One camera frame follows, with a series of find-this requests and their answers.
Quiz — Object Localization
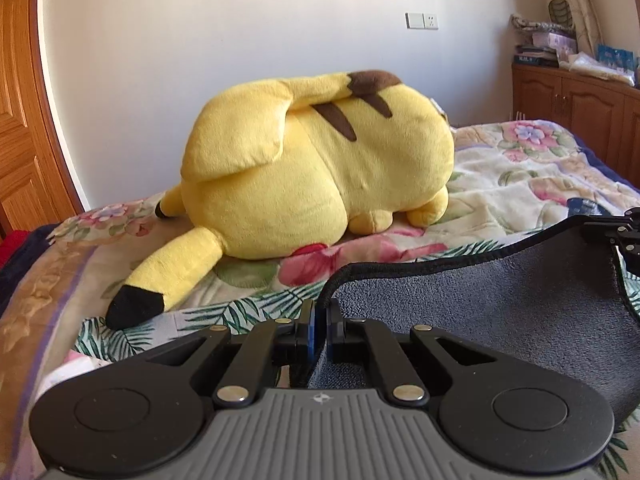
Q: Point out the blue printed packet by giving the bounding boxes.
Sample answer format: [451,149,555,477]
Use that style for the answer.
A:
[596,44,637,72]

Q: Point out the green plush item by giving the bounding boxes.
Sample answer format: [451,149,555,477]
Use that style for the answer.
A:
[547,0,576,31]

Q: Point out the lilac box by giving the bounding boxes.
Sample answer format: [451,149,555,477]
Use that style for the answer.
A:
[532,30,579,52]

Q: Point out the grey towel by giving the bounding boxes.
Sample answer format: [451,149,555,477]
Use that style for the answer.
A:
[287,215,640,428]

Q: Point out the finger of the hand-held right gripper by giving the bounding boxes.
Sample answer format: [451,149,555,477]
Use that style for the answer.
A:
[615,234,640,277]
[581,207,640,247]

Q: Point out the red cloth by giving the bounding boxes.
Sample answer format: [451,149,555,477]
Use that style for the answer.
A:
[0,230,34,269]

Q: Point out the folded patterned cloth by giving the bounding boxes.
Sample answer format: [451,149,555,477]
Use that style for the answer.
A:
[510,14,557,34]

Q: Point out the stack of books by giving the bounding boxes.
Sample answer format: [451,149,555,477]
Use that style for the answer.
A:
[512,45,560,69]

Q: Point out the floral blanket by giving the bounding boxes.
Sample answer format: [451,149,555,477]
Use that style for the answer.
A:
[0,119,640,480]

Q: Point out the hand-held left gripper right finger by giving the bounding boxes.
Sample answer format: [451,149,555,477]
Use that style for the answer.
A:
[325,304,500,407]

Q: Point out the dark navy blanket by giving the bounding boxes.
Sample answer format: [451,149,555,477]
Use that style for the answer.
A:
[0,225,57,313]

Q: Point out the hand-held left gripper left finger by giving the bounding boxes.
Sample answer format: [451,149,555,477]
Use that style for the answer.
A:
[145,300,320,407]

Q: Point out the pale patterned curtain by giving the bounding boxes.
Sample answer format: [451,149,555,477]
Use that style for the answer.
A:
[559,0,610,57]

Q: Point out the wooden cabinet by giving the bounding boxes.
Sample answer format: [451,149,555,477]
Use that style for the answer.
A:
[511,62,640,196]

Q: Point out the yellow plush toy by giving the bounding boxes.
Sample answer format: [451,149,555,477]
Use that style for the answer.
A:
[105,67,457,331]

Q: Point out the wooden door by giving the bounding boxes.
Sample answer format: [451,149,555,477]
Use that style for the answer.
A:
[0,0,86,241]

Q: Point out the white plastic bag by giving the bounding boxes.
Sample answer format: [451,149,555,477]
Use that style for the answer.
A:
[557,50,639,87]

